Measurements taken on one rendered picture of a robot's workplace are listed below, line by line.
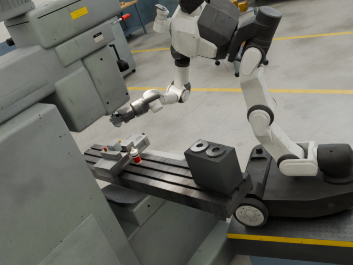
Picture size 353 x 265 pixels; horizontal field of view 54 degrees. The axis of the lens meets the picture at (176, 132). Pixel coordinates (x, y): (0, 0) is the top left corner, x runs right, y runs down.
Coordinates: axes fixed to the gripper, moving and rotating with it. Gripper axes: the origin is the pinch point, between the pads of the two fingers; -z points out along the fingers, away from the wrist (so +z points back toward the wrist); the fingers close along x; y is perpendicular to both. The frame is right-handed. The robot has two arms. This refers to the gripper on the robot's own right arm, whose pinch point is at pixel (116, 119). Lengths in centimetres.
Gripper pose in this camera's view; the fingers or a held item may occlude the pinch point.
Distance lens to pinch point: 193.1
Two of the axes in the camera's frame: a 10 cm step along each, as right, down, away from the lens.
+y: 3.1, 8.3, 4.7
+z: 8.5, -4.7, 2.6
